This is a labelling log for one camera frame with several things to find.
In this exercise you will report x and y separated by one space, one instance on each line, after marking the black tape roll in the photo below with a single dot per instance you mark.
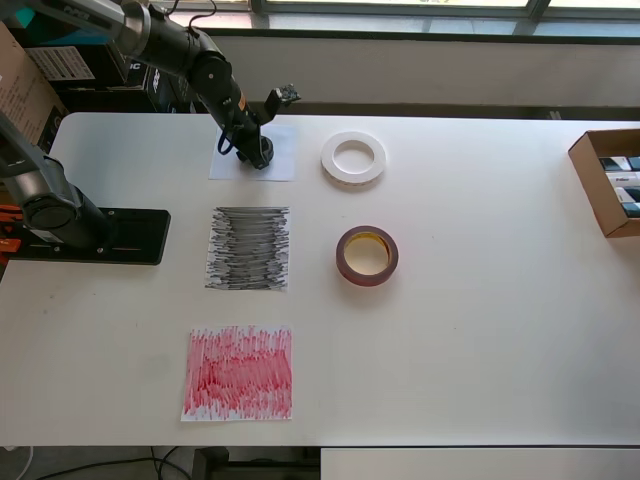
270 152

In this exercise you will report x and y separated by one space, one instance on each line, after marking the white tape roll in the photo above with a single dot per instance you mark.
378 157

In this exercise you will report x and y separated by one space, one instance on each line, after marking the white cabinet panel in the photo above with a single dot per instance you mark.
475 465

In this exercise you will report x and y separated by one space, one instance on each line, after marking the wrist camera board on bracket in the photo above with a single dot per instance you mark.
287 93

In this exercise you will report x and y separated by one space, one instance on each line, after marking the grey window frame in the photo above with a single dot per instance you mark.
390 22

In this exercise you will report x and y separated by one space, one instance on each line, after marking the small black white box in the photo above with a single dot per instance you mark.
631 210
622 179
627 195
617 163

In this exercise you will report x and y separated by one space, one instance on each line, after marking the red tape roll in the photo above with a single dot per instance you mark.
367 277

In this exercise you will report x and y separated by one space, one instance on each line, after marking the blank white paper sheet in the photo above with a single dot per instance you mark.
280 170

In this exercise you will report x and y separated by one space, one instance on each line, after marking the large printed brown cardboard box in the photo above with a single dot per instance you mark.
25 90

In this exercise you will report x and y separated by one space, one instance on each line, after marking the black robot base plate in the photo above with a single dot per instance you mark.
140 235

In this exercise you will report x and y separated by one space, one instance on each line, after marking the orange clamp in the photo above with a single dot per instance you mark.
10 211
10 246

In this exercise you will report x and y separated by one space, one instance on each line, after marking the red scribbled paper sheet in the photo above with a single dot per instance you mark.
235 375

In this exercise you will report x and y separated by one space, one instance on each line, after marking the open brown cardboard tray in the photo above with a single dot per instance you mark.
590 190

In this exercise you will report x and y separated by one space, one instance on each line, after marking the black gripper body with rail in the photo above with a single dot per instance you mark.
252 145

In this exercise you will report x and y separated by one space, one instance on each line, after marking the black scribbled paper sheet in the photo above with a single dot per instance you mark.
250 250

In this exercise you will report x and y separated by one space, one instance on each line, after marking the wide black carton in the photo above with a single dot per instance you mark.
100 97

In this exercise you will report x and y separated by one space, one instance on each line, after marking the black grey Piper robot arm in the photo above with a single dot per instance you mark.
165 37

